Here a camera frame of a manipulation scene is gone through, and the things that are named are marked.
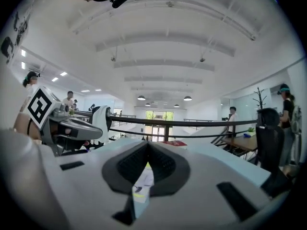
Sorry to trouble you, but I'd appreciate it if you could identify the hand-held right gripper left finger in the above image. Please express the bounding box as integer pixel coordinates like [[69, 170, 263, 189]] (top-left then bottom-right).
[[102, 141, 150, 226]]

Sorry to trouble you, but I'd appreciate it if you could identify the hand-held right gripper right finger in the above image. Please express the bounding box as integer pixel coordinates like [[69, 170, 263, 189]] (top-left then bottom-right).
[[147, 141, 191, 197]]

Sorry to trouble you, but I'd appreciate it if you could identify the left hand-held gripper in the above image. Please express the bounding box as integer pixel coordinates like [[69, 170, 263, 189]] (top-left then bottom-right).
[[26, 86, 104, 157]]

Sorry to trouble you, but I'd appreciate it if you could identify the person's left forearm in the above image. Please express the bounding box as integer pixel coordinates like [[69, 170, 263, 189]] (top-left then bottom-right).
[[13, 113, 43, 141]]

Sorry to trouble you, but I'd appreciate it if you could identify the red book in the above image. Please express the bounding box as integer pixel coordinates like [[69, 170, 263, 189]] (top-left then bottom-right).
[[162, 140, 188, 150]]

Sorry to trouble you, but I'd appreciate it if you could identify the glass entrance door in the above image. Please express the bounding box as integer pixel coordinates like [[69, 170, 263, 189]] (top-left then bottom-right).
[[144, 110, 174, 142]]

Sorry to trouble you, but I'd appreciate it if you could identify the black metal railing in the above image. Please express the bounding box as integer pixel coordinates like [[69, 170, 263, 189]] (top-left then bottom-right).
[[71, 110, 259, 142]]

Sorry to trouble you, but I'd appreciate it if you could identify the white jacket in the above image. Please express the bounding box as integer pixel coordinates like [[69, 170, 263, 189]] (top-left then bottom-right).
[[92, 105, 111, 144]]

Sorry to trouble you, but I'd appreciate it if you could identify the wooden table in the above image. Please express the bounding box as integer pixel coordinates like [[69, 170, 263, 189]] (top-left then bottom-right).
[[221, 134, 259, 158]]

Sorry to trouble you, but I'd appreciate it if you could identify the black mesh office chair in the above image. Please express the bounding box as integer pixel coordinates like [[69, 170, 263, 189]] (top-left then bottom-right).
[[254, 107, 294, 197]]

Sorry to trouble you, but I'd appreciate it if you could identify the black coat rack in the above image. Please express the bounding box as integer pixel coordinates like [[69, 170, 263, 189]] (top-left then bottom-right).
[[252, 87, 268, 110]]

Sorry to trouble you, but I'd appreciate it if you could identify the patterned backpack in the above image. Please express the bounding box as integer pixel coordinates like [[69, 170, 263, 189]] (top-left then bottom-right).
[[290, 105, 303, 136]]

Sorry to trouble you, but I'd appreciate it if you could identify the black and white wall graphic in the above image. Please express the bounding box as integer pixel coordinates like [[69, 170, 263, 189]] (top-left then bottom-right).
[[0, 10, 31, 66]]

